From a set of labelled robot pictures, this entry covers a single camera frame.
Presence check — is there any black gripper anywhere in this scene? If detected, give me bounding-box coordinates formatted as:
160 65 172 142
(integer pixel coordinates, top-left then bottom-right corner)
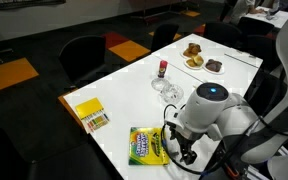
167 121 200 166

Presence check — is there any green yellow Crayola marker box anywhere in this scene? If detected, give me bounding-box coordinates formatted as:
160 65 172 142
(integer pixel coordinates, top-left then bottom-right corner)
127 126 170 167

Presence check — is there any cut glass bowl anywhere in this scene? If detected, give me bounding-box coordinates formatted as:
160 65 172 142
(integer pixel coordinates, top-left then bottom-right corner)
160 83 185 105

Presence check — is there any white plate under chocolate bread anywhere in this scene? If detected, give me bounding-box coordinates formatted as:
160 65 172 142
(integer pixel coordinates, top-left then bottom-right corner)
202 61 226 75

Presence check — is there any white plate under yellow bread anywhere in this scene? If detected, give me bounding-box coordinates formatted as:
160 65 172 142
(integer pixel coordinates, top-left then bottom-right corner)
183 57 206 71

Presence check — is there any small red shaker bottle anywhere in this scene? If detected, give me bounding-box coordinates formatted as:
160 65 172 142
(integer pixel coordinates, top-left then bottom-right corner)
157 59 169 79

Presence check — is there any dark chocolate bread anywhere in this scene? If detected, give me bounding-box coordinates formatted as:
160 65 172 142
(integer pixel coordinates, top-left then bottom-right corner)
205 58 224 73

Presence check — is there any yellow sliced bread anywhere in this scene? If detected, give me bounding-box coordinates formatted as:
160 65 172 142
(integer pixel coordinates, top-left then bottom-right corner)
186 54 205 69

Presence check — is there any white plate under brown bun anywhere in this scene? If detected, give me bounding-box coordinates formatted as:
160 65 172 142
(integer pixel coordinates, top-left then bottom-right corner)
179 46 202 60

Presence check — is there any white rounded housing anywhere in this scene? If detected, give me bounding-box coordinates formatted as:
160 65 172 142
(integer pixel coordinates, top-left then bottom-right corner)
267 154 288 180

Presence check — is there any golden brown bun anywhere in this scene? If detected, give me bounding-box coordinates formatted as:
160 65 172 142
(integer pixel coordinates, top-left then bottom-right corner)
183 42 203 58

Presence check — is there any yellow open crayon pack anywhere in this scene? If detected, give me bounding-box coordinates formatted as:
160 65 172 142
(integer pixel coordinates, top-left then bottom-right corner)
74 97 110 134

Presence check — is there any black office chair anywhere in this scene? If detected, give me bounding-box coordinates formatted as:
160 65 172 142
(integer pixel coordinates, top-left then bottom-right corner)
58 35 107 88
237 16 276 37
150 22 180 53
203 21 244 50
243 34 283 104

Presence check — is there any person in white shirt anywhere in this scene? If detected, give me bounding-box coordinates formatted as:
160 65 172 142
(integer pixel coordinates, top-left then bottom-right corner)
231 0 266 25

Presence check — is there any white table in background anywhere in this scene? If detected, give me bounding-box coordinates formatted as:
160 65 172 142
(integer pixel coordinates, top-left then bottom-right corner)
245 5 288 29

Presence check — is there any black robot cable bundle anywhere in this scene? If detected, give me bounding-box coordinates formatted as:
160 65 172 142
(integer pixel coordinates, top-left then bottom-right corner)
160 103 225 176

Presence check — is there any orange handled clamp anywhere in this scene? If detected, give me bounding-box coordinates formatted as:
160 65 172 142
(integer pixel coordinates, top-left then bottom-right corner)
223 162 242 180

